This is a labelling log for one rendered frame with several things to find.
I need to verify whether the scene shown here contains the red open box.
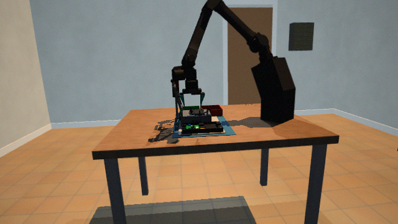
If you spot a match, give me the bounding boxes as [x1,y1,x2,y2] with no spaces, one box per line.
[200,105,223,116]

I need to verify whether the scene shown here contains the green circuit board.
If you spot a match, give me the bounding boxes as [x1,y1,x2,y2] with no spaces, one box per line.
[186,124,199,129]

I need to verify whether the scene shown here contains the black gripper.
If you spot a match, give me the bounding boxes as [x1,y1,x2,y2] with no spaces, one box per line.
[180,88,205,108]

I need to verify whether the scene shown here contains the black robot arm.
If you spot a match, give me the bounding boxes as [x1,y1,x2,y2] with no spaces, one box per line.
[172,0,278,93]

